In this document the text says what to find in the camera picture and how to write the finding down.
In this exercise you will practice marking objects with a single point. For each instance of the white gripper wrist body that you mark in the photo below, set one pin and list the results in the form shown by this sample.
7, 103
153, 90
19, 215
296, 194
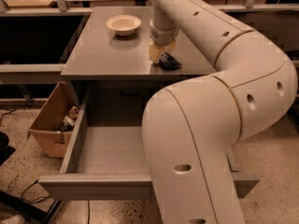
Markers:
163, 35

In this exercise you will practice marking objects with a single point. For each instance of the dark blue rxbar wrapper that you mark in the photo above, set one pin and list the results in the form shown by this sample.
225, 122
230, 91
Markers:
168, 62

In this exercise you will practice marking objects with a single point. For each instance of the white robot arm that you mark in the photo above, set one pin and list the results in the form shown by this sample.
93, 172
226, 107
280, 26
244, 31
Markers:
259, 74

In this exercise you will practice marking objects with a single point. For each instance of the grey cabinet counter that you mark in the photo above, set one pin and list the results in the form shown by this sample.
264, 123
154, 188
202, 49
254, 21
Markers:
115, 77

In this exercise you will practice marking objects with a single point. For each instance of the open grey top drawer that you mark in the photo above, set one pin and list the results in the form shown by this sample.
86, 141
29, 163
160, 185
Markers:
102, 165

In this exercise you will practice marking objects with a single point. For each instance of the white paper bowl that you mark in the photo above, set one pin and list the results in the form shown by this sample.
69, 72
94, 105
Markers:
123, 25

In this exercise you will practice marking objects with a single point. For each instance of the cardboard box with trash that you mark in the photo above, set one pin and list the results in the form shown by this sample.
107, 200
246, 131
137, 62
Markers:
52, 127

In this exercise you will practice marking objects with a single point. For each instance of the black equipment base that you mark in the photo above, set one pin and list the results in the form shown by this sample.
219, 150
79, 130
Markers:
5, 149

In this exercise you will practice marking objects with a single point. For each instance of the grey metal frame rail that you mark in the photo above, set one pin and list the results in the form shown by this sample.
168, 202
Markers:
11, 74

